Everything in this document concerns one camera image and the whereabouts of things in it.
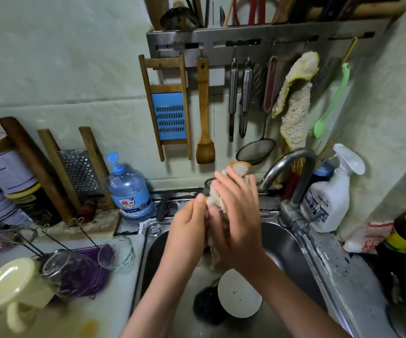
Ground person's left hand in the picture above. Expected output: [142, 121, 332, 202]
[162, 193, 210, 275]

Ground person's right hand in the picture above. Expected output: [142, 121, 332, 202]
[206, 169, 267, 275]

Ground small clear glass cup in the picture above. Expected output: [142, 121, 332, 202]
[202, 177, 218, 198]

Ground beige dish cloth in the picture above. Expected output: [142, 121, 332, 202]
[204, 161, 255, 268]

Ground yellow mug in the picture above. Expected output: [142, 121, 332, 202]
[0, 257, 56, 334]

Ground person's left forearm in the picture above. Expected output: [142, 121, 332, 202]
[120, 264, 204, 338]

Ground dark scouring pad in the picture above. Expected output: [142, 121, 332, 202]
[154, 199, 179, 221]

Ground red container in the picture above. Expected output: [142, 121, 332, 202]
[282, 161, 303, 201]

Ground stainless steel sink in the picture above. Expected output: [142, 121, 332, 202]
[131, 207, 373, 338]

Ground white plate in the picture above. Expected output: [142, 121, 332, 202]
[217, 269, 264, 319]

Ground mesh strainer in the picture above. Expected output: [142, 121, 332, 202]
[235, 56, 280, 166]

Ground small blue water bottle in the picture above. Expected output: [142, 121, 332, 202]
[104, 152, 155, 221]

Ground metal faucet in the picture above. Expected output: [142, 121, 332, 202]
[258, 147, 324, 233]

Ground purple plastic tray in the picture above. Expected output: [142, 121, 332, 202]
[37, 244, 116, 296]

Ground white spray bottle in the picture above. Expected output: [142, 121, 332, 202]
[300, 143, 367, 233]

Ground blue capped bottle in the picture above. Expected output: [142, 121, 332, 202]
[313, 160, 336, 182]

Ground wooden spatula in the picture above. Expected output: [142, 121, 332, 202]
[195, 57, 217, 165]

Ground metal peeler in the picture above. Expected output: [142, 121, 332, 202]
[227, 58, 240, 144]
[239, 58, 255, 139]

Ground wooden framed metal grater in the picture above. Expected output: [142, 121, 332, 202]
[37, 126, 117, 212]

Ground pink and white plastic bag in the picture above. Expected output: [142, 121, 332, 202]
[342, 220, 396, 254]

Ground wooden slicer with blue blade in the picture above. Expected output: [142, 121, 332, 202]
[138, 54, 193, 162]

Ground hanging loofah sponge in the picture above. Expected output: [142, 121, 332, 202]
[271, 51, 321, 154]

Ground wooden rolling pin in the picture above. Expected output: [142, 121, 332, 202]
[0, 116, 77, 224]

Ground stack of labelled tin cans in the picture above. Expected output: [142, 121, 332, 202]
[0, 133, 49, 230]

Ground bamboo skewer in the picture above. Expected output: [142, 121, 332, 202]
[222, 0, 238, 28]

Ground dark metal ladle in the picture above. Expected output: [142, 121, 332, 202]
[159, 5, 193, 31]

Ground bundle of dark chopsticks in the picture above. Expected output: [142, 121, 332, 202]
[183, 0, 212, 29]

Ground wooden scoop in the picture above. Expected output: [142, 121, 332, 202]
[143, 0, 170, 30]

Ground black wire scourer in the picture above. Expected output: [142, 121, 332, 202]
[192, 285, 226, 325]

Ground metal wire cup rack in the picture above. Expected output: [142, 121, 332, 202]
[0, 216, 119, 301]

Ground wall mounted metal utensil rack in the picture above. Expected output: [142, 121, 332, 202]
[146, 17, 394, 69]

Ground red handled scissors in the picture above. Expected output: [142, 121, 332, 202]
[233, 0, 269, 27]

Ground brown handled knife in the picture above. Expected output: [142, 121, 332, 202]
[336, 0, 365, 20]
[270, 0, 300, 25]

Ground black handled knife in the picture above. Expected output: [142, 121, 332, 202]
[317, 0, 348, 22]
[288, 0, 317, 24]

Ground light wooden handle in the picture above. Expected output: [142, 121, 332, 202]
[307, 0, 406, 22]

